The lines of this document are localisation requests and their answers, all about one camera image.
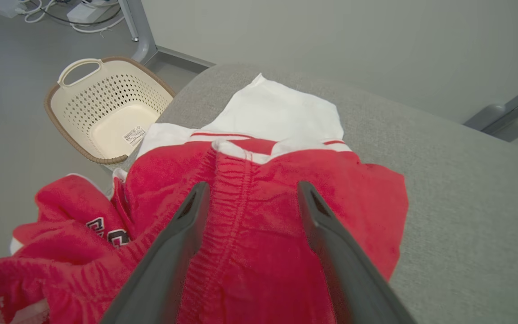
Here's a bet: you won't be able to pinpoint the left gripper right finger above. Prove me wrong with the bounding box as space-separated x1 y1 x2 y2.
297 181 417 324

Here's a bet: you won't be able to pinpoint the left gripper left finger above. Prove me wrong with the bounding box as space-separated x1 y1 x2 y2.
99 181 210 324

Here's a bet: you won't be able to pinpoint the red basketball shorts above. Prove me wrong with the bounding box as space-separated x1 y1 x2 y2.
115 137 409 324

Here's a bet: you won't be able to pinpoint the red white basketball jersey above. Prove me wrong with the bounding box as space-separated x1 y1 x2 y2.
0 73 352 324

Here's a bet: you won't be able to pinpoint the cream plastic laundry basket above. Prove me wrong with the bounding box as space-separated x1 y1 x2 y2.
45 56 177 165

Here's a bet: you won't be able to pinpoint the grey metal desk leg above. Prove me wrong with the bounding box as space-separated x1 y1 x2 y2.
119 0 215 73

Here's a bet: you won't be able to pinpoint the grey metal floor foot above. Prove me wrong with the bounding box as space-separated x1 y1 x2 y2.
463 74 518 143

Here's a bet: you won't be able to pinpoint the white adapter box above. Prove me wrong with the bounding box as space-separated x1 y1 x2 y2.
67 0 110 24

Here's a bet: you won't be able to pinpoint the thin black floor cable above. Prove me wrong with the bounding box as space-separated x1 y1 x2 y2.
39 0 123 27

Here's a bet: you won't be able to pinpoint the white cables and power strip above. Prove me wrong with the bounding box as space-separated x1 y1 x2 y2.
15 0 125 35

